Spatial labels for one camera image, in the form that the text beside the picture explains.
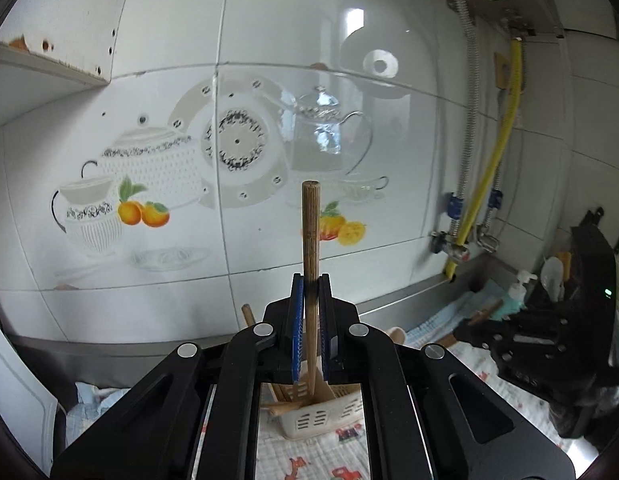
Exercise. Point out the printed white muslin cloth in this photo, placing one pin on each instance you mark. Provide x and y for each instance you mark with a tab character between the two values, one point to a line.
93	402

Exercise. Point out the black-handled knife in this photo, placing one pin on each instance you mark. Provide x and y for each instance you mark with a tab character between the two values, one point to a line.
592	218

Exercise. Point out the beige plastic utensil holder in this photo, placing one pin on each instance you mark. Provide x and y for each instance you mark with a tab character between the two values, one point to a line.
333	407

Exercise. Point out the white cutting board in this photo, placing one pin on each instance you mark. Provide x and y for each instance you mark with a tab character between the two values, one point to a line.
32	422

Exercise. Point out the teal soap dispenser bottle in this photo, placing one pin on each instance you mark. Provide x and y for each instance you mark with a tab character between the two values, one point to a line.
513	301

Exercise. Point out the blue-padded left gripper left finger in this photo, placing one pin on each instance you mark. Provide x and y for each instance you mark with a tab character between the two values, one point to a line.
270	351

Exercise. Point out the light wooden chopstick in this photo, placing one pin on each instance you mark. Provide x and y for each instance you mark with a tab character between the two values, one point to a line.
279	393
276	409
479	317
248	315
311	215

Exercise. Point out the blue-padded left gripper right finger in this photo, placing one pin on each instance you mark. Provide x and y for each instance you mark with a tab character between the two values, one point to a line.
356	353

